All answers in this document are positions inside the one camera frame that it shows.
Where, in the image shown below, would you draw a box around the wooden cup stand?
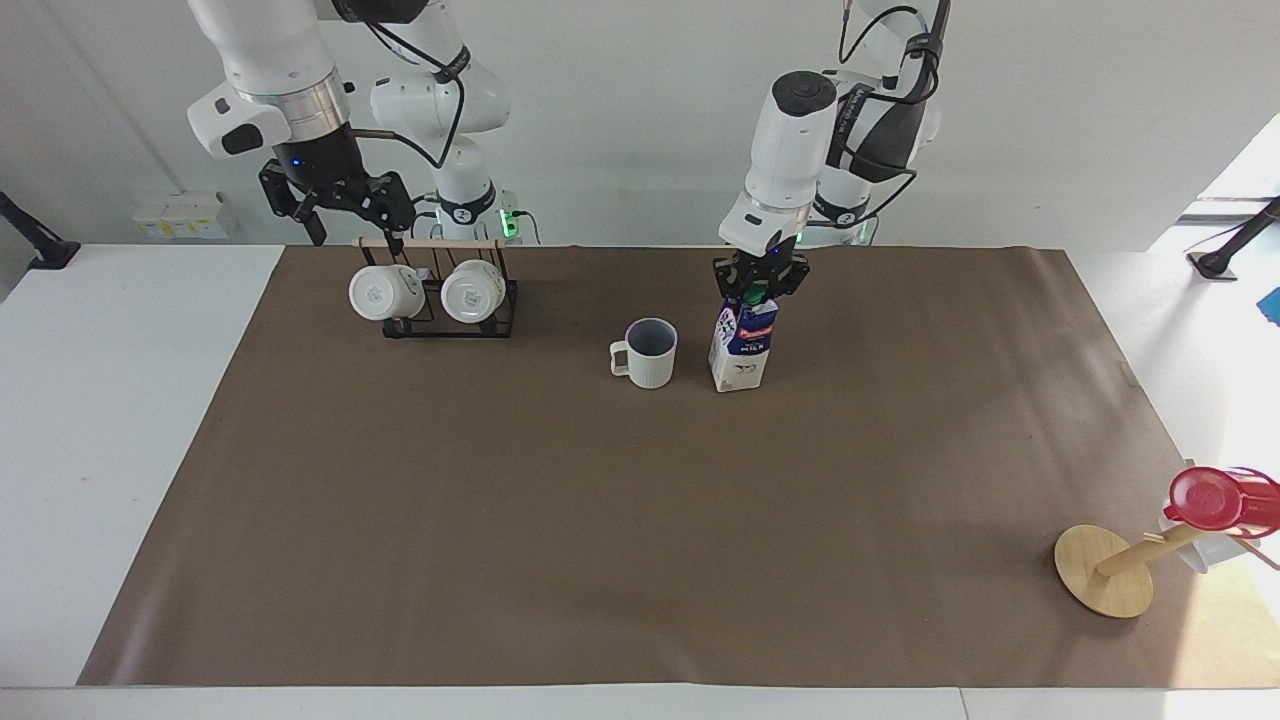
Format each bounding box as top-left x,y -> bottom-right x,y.
1054,524 -> 1217,619

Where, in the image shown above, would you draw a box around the white ribbed mug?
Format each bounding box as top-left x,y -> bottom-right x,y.
610,318 -> 680,390

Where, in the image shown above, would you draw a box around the blue white milk carton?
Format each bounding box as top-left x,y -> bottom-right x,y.
708,285 -> 781,393

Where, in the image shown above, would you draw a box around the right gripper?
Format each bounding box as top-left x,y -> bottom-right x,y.
257,121 -> 417,258

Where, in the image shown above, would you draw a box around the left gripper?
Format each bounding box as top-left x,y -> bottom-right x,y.
711,230 -> 812,305

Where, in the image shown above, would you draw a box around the black stand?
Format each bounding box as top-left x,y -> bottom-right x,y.
1186,196 -> 1280,281
0,191 -> 82,271

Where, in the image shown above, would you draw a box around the red plastic cup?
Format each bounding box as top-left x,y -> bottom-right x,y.
1164,466 -> 1280,540

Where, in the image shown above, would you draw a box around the black wire cup rack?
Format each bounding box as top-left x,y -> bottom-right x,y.
356,236 -> 521,340

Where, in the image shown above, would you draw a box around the white cup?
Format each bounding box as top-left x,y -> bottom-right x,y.
440,259 -> 507,325
348,264 -> 427,323

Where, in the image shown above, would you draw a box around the black cable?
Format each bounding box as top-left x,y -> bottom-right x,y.
362,18 -> 473,169
836,0 -> 951,206

